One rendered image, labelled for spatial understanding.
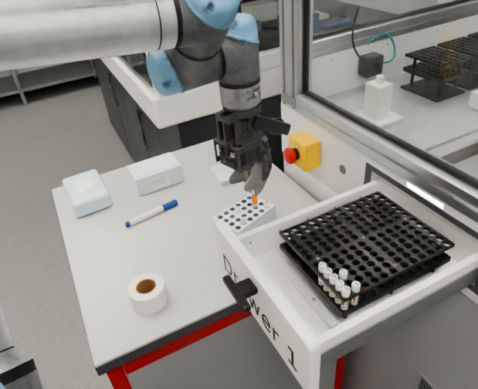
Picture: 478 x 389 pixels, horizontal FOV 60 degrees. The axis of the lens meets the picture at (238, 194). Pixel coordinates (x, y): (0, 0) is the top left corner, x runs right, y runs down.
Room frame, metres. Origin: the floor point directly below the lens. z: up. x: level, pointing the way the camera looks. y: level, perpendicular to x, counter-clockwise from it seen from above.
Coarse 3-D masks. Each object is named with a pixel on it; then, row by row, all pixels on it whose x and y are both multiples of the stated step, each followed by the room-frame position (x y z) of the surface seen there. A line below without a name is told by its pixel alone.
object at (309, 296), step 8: (296, 280) 0.48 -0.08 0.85; (296, 288) 0.47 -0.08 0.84; (304, 288) 0.46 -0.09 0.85; (304, 296) 0.45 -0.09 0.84; (312, 296) 0.44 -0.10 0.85; (312, 304) 0.43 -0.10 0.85; (320, 304) 0.43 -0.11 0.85; (320, 312) 0.41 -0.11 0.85; (328, 312) 0.41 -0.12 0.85; (328, 320) 0.39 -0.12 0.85; (336, 320) 0.39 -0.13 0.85
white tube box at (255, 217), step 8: (240, 200) 0.79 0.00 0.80; (248, 200) 0.79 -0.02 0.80; (264, 200) 0.78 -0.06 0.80; (224, 208) 0.76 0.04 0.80; (232, 208) 0.77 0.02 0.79; (240, 208) 0.76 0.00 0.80; (248, 208) 0.76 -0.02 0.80; (256, 208) 0.77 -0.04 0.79; (264, 208) 0.75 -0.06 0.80; (272, 208) 0.75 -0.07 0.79; (216, 216) 0.74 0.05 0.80; (224, 216) 0.74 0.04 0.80; (232, 216) 0.74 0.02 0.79; (240, 216) 0.73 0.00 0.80; (248, 216) 0.73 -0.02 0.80; (256, 216) 0.74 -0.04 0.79; (264, 216) 0.73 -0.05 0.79; (272, 216) 0.75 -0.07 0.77; (232, 224) 0.72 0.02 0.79; (240, 224) 0.71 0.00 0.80; (248, 224) 0.70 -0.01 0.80; (256, 224) 0.72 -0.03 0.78; (264, 224) 0.73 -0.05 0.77; (240, 232) 0.68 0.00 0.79
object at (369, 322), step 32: (352, 192) 0.65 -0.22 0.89; (384, 192) 0.66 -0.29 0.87; (288, 224) 0.59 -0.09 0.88; (448, 224) 0.53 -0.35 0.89; (256, 256) 0.56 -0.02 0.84; (288, 288) 0.48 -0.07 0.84; (416, 288) 0.40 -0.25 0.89; (448, 288) 0.42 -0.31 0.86; (320, 320) 0.40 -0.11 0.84; (352, 320) 0.36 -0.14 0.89; (384, 320) 0.37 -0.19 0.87
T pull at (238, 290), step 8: (224, 280) 0.44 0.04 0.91; (232, 280) 0.44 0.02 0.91; (248, 280) 0.43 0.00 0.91; (232, 288) 0.42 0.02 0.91; (240, 288) 0.42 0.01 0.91; (248, 288) 0.42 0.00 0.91; (256, 288) 0.42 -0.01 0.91; (240, 296) 0.40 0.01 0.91; (248, 296) 0.41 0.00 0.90; (240, 304) 0.39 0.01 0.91; (248, 304) 0.39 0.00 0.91
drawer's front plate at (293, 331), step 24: (216, 240) 0.56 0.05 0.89; (240, 264) 0.47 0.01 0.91; (264, 288) 0.40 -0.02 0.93; (264, 312) 0.40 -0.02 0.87; (288, 312) 0.36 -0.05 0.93; (288, 336) 0.34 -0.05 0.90; (312, 336) 0.32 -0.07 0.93; (288, 360) 0.34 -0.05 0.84; (312, 360) 0.30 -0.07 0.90; (312, 384) 0.30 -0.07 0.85
